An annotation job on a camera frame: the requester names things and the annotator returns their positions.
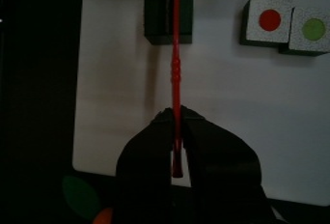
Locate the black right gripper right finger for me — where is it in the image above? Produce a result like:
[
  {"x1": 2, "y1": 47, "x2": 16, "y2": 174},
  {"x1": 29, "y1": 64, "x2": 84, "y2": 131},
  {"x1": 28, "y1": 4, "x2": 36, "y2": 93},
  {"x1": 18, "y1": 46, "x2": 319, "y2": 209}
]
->
[{"x1": 179, "y1": 105, "x2": 275, "y2": 224}]

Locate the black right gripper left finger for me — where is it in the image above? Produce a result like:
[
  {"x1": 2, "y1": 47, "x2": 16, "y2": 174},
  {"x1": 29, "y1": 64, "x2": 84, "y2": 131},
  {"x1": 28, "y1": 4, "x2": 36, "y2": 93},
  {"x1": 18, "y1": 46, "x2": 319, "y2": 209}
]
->
[{"x1": 114, "y1": 106, "x2": 179, "y2": 224}]

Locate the red plastic toy knife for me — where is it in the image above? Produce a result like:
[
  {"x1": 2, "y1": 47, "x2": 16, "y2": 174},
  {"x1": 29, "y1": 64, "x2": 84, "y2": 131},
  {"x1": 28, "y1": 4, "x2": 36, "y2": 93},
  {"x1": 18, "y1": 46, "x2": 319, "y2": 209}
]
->
[{"x1": 169, "y1": 0, "x2": 185, "y2": 179}]

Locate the black toy sushi piece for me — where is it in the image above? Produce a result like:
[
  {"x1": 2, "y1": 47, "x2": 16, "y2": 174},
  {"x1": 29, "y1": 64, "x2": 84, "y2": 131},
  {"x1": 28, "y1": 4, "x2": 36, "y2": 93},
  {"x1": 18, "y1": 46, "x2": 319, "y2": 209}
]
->
[
  {"x1": 142, "y1": 0, "x2": 168, "y2": 46},
  {"x1": 165, "y1": 0, "x2": 195, "y2": 45}
]

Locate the toy sushi piece red centre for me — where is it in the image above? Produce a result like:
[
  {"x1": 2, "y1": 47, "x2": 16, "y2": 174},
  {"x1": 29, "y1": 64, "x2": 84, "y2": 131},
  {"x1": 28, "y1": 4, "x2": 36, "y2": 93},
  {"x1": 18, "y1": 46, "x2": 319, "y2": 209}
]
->
[{"x1": 237, "y1": 0, "x2": 295, "y2": 48}]

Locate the toy sushi piece green centre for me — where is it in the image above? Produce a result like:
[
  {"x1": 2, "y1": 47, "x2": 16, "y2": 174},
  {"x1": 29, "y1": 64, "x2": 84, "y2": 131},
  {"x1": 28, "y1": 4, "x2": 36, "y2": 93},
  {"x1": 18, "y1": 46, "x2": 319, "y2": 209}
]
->
[{"x1": 276, "y1": 6, "x2": 330, "y2": 58}]

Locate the orange round toy piece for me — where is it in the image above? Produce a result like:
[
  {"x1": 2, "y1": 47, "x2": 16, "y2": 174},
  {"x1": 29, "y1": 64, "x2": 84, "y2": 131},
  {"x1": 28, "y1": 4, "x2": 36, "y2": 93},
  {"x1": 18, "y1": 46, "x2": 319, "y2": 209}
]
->
[{"x1": 92, "y1": 207, "x2": 114, "y2": 224}]

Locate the green oval toy piece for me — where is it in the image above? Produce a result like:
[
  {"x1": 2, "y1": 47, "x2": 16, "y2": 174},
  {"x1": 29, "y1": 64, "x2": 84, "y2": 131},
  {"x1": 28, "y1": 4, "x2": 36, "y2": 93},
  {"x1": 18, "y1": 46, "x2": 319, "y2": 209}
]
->
[{"x1": 61, "y1": 174, "x2": 101, "y2": 221}]

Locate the white cutting board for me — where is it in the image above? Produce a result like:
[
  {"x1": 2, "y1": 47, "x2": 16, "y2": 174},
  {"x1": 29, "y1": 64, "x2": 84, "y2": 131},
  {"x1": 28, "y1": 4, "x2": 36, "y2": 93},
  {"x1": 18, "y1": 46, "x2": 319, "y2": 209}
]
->
[{"x1": 70, "y1": 0, "x2": 330, "y2": 207}]

